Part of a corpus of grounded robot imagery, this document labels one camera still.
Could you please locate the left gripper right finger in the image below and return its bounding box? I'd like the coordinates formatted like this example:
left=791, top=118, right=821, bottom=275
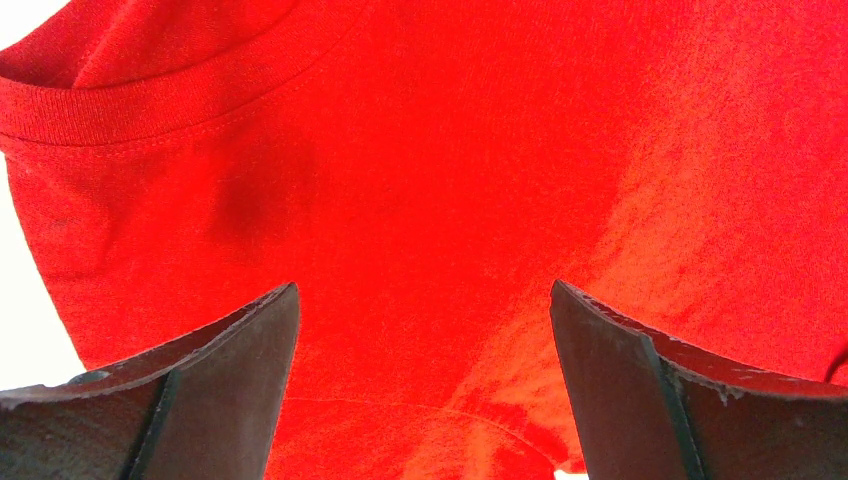
left=550, top=281, right=847, bottom=479

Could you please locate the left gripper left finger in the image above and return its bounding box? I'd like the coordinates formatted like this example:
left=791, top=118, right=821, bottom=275
left=1, top=284, right=300, bottom=479

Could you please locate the red t-shirt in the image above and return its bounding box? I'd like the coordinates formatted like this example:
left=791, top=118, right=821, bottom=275
left=1, top=1, right=847, bottom=479

